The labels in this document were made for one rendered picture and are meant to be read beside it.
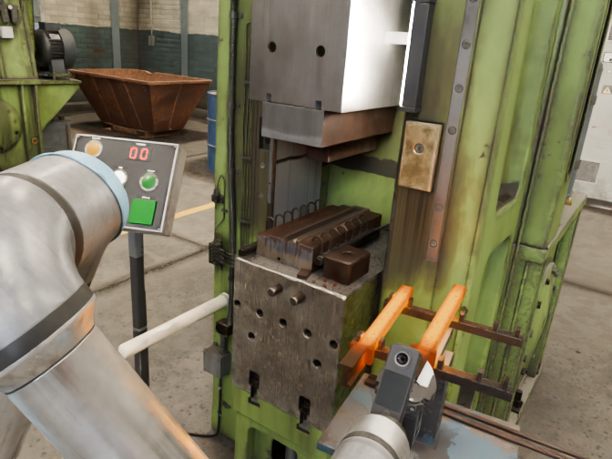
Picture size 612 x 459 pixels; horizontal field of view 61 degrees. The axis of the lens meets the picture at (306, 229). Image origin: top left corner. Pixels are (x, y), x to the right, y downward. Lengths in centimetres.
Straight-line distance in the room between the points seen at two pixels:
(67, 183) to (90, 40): 1009
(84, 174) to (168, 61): 1006
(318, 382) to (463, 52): 94
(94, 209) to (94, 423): 20
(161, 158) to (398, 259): 78
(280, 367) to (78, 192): 115
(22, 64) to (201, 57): 442
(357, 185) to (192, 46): 843
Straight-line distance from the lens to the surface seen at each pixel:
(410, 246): 146
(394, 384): 81
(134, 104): 802
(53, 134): 669
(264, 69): 146
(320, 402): 157
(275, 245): 152
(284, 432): 173
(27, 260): 46
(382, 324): 113
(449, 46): 136
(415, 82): 135
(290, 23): 141
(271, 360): 161
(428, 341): 101
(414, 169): 138
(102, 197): 57
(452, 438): 132
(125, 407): 48
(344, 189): 192
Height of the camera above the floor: 153
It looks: 20 degrees down
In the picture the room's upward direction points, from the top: 4 degrees clockwise
